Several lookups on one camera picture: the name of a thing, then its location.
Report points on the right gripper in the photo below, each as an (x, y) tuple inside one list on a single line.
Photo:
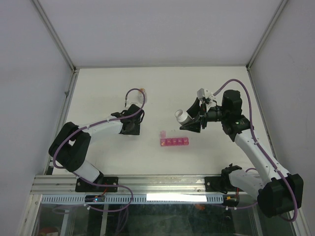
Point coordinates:
[(194, 110)]

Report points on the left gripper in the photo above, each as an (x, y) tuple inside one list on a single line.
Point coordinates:
[(135, 131)]

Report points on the white blue pill bottle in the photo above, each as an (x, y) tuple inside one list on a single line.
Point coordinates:
[(182, 117)]

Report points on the pink pill organizer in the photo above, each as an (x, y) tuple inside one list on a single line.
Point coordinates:
[(166, 141)]

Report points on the clear glass pill bottle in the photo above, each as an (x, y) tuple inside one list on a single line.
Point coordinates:
[(142, 97)]

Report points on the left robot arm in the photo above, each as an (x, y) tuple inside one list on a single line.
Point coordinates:
[(70, 147)]

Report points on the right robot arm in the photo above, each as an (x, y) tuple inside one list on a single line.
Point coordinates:
[(276, 190)]

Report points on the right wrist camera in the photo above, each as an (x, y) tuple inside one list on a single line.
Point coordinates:
[(207, 98)]

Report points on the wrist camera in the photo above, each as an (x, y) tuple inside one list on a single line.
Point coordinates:
[(207, 98), (132, 100)]

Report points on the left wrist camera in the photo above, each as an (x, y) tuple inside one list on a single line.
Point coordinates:
[(132, 100)]

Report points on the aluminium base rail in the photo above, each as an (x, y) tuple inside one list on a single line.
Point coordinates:
[(139, 184)]

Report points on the white slotted cable duct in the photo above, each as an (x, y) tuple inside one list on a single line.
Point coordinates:
[(151, 198)]

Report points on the left aluminium frame post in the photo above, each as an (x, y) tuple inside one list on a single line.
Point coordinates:
[(51, 30)]

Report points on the aluminium frame post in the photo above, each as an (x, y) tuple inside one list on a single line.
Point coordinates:
[(266, 33), (51, 30)]

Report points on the right aluminium frame post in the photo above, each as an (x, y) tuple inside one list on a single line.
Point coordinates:
[(266, 33)]

